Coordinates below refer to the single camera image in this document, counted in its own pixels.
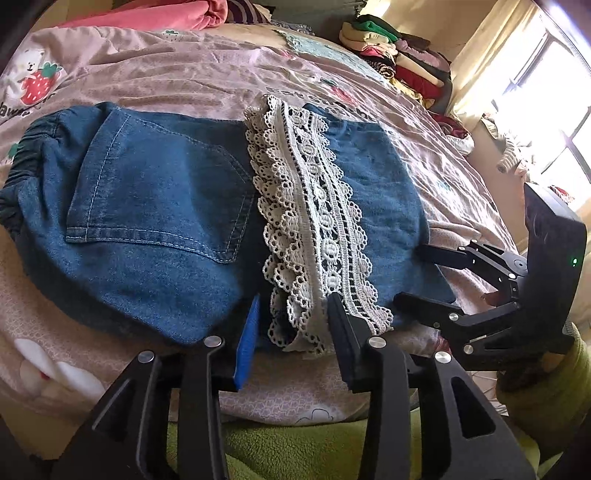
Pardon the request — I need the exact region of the person's right forearm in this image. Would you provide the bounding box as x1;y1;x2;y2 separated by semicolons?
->
496;323;591;462

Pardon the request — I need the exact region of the pink strawberry printed blanket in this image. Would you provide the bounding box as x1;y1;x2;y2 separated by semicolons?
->
0;25;522;425

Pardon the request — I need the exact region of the white knitted cloth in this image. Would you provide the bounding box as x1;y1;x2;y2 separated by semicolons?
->
480;115;532;174

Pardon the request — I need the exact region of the purple striped cloth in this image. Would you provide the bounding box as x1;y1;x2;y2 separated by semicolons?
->
226;0;273;24

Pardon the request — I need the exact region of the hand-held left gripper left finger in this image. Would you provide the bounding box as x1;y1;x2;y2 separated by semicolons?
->
51;294;260;480

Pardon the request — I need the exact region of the blue denim pants lace trim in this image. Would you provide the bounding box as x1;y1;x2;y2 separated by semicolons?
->
0;95;458;356

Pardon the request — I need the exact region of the white bag with red clothes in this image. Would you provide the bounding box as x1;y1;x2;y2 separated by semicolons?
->
431;113;476;155

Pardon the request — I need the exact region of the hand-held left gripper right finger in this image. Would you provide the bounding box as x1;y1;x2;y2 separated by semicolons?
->
327;294;536;480

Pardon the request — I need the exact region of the grey ruffled pillow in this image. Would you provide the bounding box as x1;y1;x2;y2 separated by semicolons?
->
268;18;319;35

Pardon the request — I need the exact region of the window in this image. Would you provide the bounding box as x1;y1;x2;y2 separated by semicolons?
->
489;28;591;204

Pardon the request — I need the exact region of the plain pink quilt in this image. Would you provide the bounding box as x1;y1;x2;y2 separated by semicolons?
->
55;0;229;31

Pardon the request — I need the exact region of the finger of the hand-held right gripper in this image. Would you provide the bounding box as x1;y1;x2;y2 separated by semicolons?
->
414;239;530;297
392;291;523;354

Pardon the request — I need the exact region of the cream curtain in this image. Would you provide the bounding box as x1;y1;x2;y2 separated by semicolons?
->
450;9;543;123

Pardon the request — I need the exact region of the stack of folded clothes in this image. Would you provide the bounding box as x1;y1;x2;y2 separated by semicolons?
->
339;14;455;112

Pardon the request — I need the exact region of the lime green fleece garment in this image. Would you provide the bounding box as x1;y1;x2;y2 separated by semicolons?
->
166;406;509;480

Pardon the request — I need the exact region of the light blue lace cloth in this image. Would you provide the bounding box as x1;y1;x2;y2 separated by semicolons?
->
277;28;365;63

